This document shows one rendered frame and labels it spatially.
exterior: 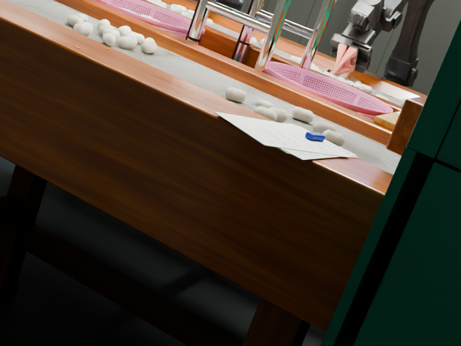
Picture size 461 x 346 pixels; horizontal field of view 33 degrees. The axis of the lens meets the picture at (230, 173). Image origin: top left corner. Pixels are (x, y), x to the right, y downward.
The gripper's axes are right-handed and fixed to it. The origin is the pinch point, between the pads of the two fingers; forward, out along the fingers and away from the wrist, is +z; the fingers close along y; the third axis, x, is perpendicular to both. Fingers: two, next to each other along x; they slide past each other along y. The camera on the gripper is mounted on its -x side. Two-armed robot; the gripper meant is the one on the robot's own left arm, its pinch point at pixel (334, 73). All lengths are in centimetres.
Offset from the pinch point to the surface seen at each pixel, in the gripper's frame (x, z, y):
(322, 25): -21.4, 8.6, -0.1
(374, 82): 12.8, -14.0, 5.2
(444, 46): 402, -459, -85
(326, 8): -24.1, 6.6, -0.6
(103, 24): -38, 46, -26
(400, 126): -57, 57, 34
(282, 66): -18.1, 20.6, -2.8
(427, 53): 411, -451, -97
